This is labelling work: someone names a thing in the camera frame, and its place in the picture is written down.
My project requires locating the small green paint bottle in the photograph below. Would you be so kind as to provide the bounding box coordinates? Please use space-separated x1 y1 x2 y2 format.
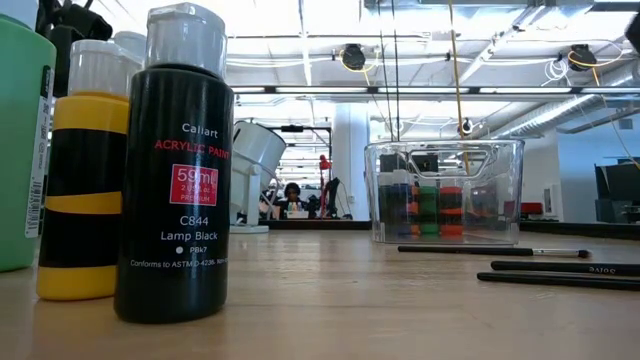
418 172 441 236

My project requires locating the silver ventilation duct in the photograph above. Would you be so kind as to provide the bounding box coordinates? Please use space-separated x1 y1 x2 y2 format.
492 92 640 141

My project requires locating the black paintbrush silver ferrule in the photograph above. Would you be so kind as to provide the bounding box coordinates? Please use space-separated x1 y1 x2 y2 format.
397 244 593 260

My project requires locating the dark green paint bottle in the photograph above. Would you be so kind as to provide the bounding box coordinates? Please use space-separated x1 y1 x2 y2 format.
378 169 401 239

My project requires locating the orange paint bottle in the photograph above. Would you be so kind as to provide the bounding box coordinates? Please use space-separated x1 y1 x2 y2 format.
409 184 421 236

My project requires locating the large green paint bottle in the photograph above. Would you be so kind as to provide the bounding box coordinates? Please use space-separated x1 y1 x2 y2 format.
0 0 58 274

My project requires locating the black ceiling cable reel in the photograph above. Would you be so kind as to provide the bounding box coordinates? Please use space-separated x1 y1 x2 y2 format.
568 43 598 71
341 43 368 72

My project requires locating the black monitor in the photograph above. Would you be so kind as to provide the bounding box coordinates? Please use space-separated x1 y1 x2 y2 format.
593 162 640 225

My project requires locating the yellow paint bottle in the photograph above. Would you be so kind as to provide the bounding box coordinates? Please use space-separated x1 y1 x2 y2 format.
35 38 146 302

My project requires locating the person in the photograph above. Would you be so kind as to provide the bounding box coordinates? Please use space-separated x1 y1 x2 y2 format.
273 181 312 221

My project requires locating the yellow hanging cable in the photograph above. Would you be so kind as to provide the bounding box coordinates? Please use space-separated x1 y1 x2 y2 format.
446 0 472 176

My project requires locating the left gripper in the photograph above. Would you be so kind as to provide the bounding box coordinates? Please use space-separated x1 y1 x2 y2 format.
35 0 114 99

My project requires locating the red paint bottle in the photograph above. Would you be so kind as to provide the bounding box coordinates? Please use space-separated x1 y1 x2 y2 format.
439 172 465 237

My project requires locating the clear plastic bin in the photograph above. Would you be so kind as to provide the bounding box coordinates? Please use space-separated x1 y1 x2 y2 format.
363 138 526 247

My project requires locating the long ceiling light bar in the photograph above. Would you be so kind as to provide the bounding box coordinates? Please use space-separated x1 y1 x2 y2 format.
230 84 640 97

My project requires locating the black paint bottle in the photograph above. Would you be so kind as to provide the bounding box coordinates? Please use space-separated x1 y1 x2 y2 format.
113 2 235 325

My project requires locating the white mug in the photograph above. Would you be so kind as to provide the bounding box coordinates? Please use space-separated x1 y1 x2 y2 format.
228 119 288 235

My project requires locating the black hanging cable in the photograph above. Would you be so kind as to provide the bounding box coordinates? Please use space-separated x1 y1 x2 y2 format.
389 0 401 144

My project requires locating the red stand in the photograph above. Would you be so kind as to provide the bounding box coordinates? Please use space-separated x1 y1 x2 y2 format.
318 153 333 219

